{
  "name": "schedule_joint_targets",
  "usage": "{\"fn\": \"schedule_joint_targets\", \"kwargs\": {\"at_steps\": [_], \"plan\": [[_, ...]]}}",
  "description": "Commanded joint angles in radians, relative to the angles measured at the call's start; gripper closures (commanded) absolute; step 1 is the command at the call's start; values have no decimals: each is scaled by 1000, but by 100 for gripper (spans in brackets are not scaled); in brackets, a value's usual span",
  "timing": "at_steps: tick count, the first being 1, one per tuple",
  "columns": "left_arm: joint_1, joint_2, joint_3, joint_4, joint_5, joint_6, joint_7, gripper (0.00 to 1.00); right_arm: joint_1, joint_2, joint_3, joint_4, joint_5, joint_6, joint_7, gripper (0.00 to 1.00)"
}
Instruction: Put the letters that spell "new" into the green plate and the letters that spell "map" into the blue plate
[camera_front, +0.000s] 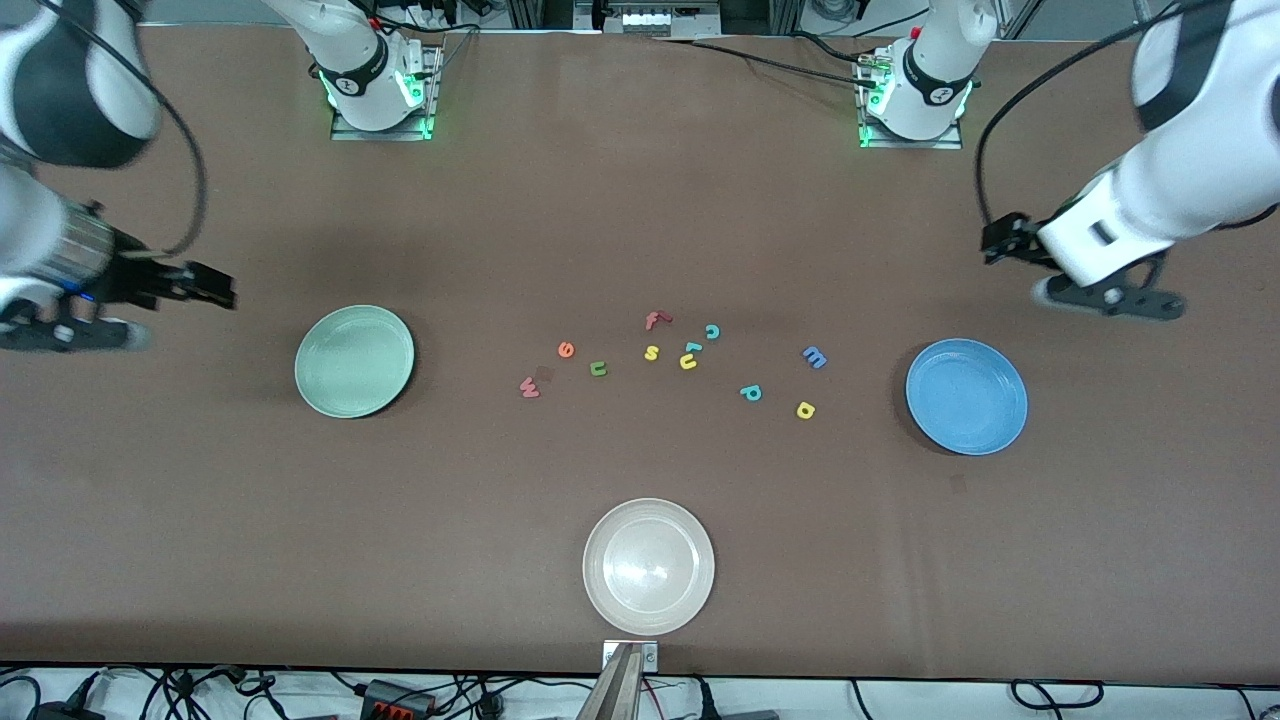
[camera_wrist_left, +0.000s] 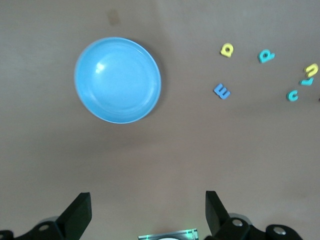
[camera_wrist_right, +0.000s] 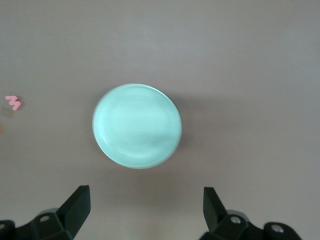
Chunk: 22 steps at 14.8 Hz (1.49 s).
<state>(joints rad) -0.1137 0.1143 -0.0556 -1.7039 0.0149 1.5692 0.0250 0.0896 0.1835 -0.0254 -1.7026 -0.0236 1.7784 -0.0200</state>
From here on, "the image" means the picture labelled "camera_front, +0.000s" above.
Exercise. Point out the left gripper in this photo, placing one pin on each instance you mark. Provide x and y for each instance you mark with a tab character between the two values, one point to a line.
1012	240

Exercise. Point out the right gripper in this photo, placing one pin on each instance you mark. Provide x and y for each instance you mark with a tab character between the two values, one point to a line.
137	277

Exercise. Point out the blue letter m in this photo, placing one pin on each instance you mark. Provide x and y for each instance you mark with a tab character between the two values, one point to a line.
815	357

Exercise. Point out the teal letter p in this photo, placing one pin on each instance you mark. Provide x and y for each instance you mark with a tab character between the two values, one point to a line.
750	393

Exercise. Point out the red letter w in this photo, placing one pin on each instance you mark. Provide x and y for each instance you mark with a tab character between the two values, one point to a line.
530	387

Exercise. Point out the blue plate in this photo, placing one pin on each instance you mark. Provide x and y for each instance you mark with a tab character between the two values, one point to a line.
966	397

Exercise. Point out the green plate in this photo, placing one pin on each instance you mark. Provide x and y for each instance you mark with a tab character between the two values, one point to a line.
354	361

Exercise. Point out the brown table cover sheet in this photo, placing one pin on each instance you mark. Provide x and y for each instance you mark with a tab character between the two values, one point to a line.
200	520

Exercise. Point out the red letter f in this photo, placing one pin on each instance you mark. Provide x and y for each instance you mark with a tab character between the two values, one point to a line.
655	320

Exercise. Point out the silver electrical box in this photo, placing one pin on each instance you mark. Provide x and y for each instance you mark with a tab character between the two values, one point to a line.
645	18

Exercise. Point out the black plug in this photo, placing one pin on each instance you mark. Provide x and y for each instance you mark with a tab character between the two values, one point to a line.
60	712

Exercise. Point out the black red power strip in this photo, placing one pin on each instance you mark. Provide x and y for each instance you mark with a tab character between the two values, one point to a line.
395	700

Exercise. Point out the white plate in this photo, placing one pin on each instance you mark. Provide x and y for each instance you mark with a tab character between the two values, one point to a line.
648	566

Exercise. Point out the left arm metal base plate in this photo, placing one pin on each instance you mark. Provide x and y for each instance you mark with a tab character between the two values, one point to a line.
910	143

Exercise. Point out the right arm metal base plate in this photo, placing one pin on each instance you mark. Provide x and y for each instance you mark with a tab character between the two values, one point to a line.
385	133

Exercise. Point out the silver mounting bracket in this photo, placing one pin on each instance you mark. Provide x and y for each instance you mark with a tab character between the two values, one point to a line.
651	657

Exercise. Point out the aluminium camera pole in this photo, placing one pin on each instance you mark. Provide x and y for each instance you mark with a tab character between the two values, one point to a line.
615	695

